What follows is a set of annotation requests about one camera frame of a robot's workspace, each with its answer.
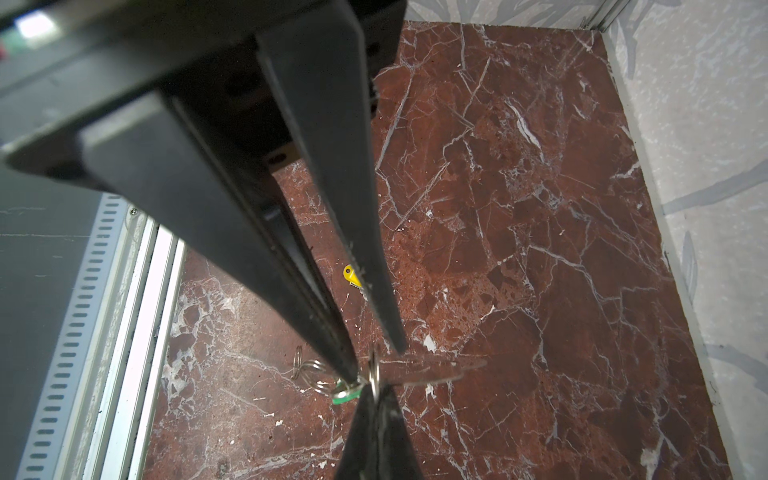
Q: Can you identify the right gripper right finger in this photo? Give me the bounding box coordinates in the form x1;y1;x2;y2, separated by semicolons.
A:
377;385;424;480

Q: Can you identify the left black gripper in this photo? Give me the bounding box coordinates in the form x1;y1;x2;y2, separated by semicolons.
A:
0;0;409;385

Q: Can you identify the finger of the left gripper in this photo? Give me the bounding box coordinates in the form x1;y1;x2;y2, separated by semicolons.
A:
256;1;408;354

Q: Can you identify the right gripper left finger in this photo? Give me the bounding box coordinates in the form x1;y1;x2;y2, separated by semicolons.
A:
334;395;378;480

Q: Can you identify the steel key organizer plate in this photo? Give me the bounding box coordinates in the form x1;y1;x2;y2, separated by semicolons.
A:
380;357;487;386

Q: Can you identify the small wire key ring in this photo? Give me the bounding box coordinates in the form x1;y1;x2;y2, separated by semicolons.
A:
367;352;383;404

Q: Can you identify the yellow capped key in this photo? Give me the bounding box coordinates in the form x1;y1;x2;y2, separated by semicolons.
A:
343;265;362;289

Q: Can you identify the aluminium mounting rail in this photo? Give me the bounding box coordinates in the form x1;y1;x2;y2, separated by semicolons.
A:
15;194;186;479

